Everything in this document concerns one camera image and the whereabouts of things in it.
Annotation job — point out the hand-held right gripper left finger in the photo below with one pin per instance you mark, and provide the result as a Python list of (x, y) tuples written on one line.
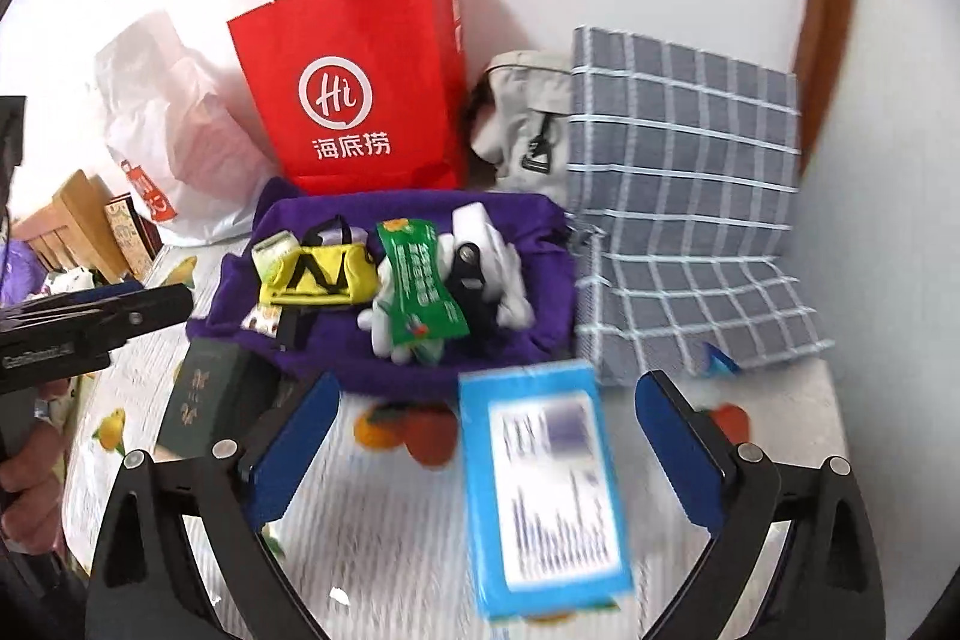
[(296, 452)]

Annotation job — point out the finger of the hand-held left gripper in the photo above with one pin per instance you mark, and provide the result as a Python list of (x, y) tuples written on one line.
[(105, 291), (150, 310)]

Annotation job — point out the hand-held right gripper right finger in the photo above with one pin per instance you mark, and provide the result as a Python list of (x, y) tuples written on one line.
[(679, 452)]

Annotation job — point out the small floral print packet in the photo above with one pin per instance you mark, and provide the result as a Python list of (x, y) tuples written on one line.
[(262, 319)]

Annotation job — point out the purple fabric basket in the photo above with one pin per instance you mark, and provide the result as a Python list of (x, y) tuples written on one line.
[(345, 347)]

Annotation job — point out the blue tissue pack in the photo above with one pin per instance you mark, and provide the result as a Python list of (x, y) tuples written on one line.
[(547, 505)]

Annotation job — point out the mint green cloth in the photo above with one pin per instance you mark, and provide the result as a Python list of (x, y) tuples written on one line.
[(427, 351)]

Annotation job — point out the yellow black pouch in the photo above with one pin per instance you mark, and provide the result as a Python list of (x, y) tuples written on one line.
[(361, 276)]

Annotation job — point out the green printed packet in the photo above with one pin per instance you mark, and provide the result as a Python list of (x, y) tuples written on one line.
[(416, 287)]

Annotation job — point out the white sponge block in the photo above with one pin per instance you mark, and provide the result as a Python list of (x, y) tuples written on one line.
[(472, 224)]

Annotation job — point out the person's left hand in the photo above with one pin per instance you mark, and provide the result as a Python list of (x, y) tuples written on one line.
[(30, 475)]

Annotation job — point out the white dotted cloth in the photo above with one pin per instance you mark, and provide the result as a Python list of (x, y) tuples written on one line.
[(71, 280)]

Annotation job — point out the brown patterned box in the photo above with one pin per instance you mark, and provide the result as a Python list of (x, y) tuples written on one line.
[(131, 235)]

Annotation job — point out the wooden bed headboard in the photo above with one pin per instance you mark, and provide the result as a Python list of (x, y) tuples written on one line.
[(71, 212)]

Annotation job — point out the purple plush toy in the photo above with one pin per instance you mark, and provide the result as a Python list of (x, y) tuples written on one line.
[(19, 272)]

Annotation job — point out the blue triangular tag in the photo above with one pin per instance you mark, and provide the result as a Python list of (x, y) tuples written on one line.
[(720, 362)]

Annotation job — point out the dark green gold box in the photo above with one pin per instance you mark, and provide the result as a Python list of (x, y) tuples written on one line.
[(202, 400)]

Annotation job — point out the fruit print tablecloth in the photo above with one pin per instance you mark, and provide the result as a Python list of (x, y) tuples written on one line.
[(390, 535)]

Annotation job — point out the grey checked cloth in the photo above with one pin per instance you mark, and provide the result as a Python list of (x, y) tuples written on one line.
[(675, 310)]

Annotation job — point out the white plastic shopping bag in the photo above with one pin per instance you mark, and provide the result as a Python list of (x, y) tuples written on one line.
[(187, 145)]

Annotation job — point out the grey checked fabric bag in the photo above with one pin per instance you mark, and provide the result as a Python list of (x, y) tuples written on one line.
[(675, 123)]

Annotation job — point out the red paper bag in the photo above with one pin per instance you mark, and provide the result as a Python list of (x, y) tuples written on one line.
[(375, 25)]

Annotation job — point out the beige canvas bag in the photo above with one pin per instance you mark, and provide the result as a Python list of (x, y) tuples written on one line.
[(517, 108)]

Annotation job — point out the brown wooden door frame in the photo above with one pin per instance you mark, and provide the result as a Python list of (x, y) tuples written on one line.
[(825, 10)]

